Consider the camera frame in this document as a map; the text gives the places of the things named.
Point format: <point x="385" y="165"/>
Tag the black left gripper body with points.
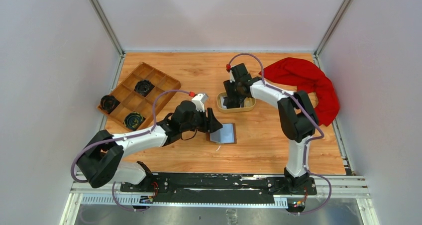
<point x="198" y="122"/>

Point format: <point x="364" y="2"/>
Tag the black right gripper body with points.
<point x="233" y="86"/>

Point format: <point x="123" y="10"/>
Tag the beige oval tray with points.
<point x="235" y="110"/>

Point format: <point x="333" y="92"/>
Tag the brown leather card holder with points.
<point x="225" y="135"/>

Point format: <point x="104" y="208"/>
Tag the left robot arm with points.
<point x="101" y="161"/>

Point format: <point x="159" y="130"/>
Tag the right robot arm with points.
<point x="297" y="118"/>

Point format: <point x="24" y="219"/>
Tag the red cloth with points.
<point x="308" y="77"/>

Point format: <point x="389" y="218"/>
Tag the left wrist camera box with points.
<point x="199" y="101"/>

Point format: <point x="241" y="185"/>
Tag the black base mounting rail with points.
<point x="204" y="188"/>

